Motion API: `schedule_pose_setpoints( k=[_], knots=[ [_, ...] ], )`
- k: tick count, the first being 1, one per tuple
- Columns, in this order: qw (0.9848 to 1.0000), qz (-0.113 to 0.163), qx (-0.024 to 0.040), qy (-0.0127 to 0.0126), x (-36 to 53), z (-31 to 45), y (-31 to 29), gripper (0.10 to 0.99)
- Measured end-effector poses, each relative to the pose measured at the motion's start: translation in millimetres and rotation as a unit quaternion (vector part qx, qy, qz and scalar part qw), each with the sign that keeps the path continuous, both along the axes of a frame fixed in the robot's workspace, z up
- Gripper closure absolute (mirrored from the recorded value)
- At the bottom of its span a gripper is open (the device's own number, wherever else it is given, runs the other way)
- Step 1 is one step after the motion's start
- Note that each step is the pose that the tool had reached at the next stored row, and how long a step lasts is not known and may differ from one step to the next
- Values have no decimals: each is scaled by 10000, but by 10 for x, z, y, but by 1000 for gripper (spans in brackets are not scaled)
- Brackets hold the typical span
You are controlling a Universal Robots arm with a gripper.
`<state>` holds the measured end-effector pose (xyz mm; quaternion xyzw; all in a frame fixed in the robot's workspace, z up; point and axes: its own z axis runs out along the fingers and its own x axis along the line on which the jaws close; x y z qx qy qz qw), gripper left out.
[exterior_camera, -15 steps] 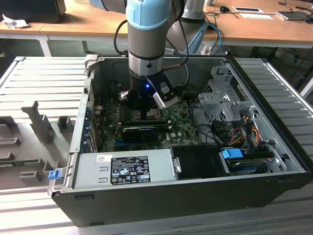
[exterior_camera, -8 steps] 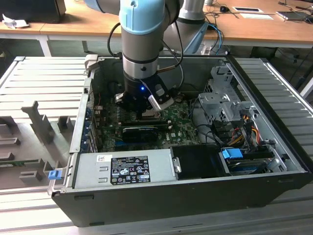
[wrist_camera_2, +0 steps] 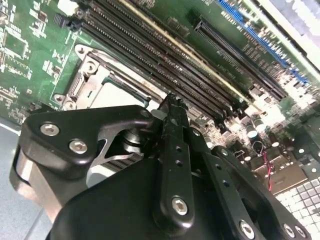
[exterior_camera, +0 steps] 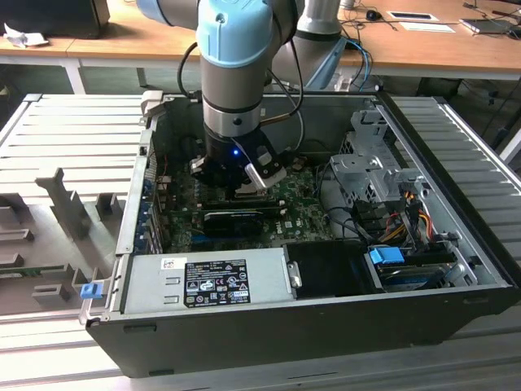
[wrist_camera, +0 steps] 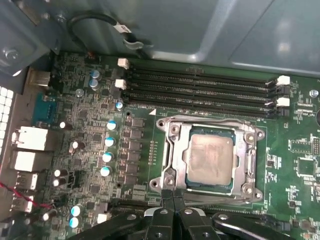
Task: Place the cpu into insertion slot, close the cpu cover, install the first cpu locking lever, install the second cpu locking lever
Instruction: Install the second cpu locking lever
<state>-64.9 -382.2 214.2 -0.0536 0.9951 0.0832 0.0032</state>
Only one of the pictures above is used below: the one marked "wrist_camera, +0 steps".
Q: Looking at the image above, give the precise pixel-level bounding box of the silver rear port connector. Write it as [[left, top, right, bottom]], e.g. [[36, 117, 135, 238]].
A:
[[11, 126, 55, 153], [11, 151, 49, 174]]

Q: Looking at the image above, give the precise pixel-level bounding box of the green motherboard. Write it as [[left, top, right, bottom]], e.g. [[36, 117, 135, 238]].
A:
[[24, 51, 320, 240]]

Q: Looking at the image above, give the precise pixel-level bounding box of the metal CPU socket cover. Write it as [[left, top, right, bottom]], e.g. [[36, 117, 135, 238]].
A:
[[167, 121, 258, 201]]

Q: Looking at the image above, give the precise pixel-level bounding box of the grey cable clip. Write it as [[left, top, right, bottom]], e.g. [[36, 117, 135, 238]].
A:
[[123, 37, 154, 50]]

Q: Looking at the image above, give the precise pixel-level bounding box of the CPU socket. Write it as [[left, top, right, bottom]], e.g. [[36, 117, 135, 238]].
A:
[[149, 116, 266, 204]]

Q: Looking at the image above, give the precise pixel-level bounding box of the blue rear port connector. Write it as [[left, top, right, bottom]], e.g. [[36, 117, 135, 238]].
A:
[[32, 93, 55, 126]]

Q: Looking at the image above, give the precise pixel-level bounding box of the black cable with white label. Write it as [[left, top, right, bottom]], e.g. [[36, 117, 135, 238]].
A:
[[66, 14, 141, 49]]

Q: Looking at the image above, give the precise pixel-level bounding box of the RAM slot with white latches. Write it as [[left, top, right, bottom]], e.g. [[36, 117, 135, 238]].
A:
[[96, 213, 112, 225], [117, 57, 291, 88], [115, 78, 291, 108]]

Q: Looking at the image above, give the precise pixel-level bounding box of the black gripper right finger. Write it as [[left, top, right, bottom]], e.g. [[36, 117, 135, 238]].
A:
[[173, 189, 297, 240]]

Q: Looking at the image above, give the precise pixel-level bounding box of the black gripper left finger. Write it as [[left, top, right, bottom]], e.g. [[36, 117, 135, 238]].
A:
[[69, 189, 175, 240]]

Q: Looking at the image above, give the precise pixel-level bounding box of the black PC case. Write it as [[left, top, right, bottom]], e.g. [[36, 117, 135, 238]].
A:
[[0, 0, 320, 226]]

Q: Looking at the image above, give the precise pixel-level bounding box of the red black twisted wire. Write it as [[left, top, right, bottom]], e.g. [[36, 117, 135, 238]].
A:
[[0, 181, 57, 210]]

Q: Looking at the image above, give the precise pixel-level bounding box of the silver CPU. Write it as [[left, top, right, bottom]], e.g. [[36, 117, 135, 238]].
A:
[[184, 124, 238, 195]]

